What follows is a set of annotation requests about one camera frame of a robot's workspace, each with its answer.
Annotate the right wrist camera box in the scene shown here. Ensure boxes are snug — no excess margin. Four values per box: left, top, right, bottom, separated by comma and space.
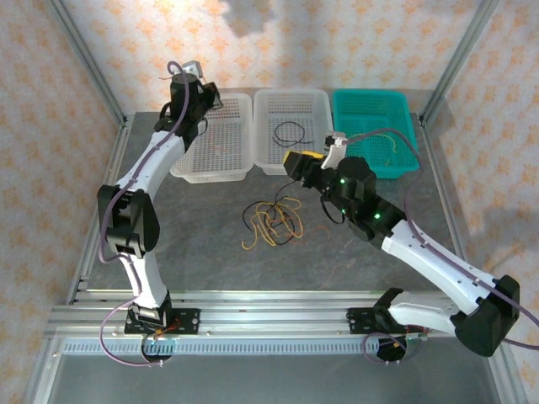
322, 131, 349, 170

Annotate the green circuit board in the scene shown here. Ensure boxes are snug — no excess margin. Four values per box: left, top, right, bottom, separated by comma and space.
402, 331, 429, 353

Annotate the thin black cable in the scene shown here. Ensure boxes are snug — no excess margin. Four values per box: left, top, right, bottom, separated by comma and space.
271, 120, 306, 147
273, 178, 351, 227

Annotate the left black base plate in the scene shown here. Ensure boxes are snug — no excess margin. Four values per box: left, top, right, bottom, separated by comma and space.
124, 308, 201, 337

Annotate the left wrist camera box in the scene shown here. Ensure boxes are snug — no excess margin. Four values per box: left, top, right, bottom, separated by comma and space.
179, 61, 204, 82

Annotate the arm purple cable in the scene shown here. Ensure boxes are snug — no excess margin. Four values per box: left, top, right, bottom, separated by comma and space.
99, 61, 201, 368
344, 128, 539, 365

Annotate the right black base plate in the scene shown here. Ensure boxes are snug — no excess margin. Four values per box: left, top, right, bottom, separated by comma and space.
345, 306, 424, 336

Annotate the white perforated plastic basket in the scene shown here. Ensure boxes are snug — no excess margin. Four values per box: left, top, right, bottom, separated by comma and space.
168, 93, 254, 185
252, 88, 338, 176

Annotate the bundle of coloured wires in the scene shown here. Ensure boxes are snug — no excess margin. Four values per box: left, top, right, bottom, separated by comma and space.
243, 199, 305, 248

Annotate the teal perforated plastic basket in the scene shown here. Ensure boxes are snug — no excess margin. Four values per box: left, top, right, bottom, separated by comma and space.
332, 88, 422, 180

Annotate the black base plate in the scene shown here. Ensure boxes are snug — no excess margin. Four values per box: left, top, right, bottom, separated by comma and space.
345, 306, 424, 336
124, 308, 201, 337

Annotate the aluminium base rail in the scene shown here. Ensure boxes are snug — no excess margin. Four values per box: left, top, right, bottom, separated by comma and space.
45, 290, 504, 340

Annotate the grey slotted cable duct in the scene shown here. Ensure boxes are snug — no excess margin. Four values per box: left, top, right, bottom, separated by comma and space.
61, 338, 422, 355

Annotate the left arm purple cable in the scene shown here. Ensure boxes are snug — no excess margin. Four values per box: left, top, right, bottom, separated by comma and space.
99, 61, 201, 368

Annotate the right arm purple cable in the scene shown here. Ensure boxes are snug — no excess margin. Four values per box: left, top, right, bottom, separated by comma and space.
344, 128, 539, 365

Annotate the aluminium frame post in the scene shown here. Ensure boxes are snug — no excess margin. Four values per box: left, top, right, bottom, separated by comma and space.
423, 0, 502, 123
44, 0, 127, 123

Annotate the thin yellow cable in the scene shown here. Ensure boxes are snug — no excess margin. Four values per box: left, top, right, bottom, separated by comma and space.
383, 133, 399, 166
252, 196, 305, 241
241, 201, 275, 250

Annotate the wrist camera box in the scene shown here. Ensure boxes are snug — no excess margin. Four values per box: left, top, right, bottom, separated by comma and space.
179, 61, 204, 82
322, 131, 349, 170

